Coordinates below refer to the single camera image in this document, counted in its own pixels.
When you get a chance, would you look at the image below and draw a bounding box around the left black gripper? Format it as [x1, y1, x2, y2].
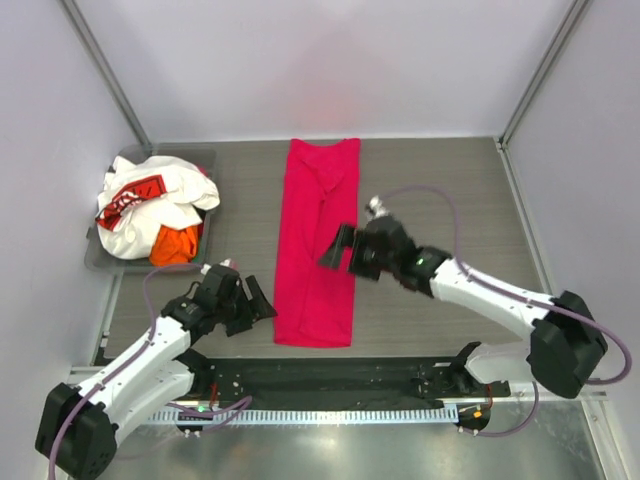
[215, 275, 276, 335]

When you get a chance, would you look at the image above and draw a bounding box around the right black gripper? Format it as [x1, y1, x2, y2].
[319, 222, 398, 282]

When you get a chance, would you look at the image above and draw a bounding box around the pink t shirt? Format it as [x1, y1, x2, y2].
[273, 138, 361, 348]

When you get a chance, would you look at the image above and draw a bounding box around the white t shirt red print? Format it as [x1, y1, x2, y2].
[95, 155, 220, 260]

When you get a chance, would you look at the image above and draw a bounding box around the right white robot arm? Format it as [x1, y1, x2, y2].
[318, 216, 608, 399]

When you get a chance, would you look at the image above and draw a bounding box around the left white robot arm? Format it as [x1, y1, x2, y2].
[35, 262, 277, 479]

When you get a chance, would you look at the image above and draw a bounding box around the green t shirt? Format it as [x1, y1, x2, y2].
[192, 246, 206, 264]

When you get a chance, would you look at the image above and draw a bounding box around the orange t shirt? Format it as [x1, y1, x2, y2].
[149, 225, 203, 267]

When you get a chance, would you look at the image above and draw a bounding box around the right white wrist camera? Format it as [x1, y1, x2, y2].
[365, 196, 392, 222]

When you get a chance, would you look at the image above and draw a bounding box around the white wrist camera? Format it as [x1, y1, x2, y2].
[365, 196, 392, 222]
[200, 258, 236, 275]

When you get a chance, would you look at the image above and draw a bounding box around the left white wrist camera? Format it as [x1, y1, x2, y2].
[200, 258, 236, 275]

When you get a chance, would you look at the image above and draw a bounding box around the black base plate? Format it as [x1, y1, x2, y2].
[183, 357, 511, 411]

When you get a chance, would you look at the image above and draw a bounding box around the white slotted cable duct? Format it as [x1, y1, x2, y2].
[146, 404, 459, 427]

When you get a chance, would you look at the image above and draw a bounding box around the aluminium front rail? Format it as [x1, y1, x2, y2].
[66, 366, 608, 403]

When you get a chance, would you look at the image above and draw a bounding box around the right aluminium frame post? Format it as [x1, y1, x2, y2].
[496, 0, 592, 151]

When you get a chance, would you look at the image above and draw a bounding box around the aluminium frame post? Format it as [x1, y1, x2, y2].
[496, 0, 592, 151]
[58, 0, 153, 153]

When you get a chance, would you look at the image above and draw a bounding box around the left aluminium frame post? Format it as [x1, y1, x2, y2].
[58, 0, 153, 153]

